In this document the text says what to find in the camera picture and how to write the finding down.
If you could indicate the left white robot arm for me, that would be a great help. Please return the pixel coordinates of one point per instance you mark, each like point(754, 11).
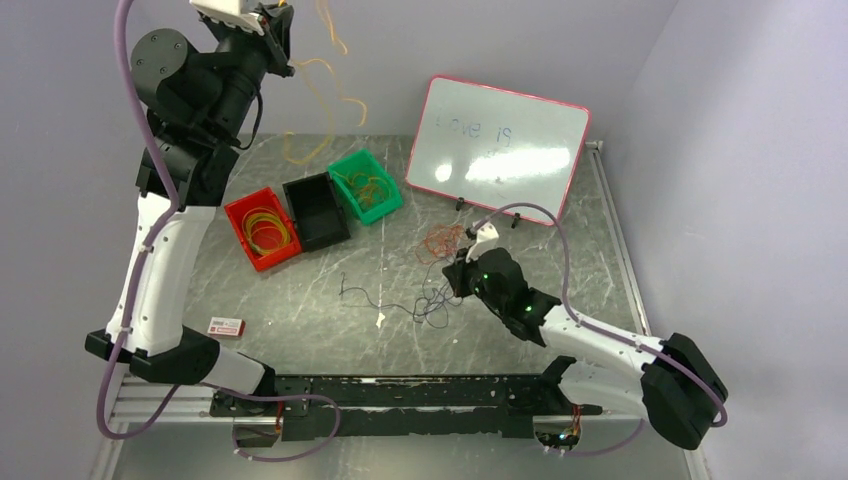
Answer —
point(190, 107)

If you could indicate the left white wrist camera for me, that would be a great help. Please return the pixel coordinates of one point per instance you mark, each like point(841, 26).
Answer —
point(240, 14)

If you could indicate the pink framed whiteboard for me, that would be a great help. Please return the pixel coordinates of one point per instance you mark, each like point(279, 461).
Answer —
point(494, 148)

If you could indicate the red plastic bin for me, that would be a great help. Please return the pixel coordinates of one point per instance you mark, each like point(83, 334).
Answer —
point(263, 228)

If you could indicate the black plastic bin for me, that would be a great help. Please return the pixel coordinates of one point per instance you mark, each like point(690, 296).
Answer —
point(316, 212)

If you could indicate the small red white box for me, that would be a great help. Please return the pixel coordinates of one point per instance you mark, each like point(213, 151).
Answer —
point(226, 327)

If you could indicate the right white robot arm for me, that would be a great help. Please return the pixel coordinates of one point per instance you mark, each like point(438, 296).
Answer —
point(668, 383)

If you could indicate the green plastic bin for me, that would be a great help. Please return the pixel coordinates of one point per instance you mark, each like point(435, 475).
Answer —
point(371, 192)

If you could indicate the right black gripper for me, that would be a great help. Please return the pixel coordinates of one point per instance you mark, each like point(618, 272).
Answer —
point(456, 274)

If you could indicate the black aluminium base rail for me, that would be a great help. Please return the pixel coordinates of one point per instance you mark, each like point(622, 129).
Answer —
point(354, 406)

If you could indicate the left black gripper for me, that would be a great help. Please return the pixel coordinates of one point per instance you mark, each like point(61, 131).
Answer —
point(277, 41)

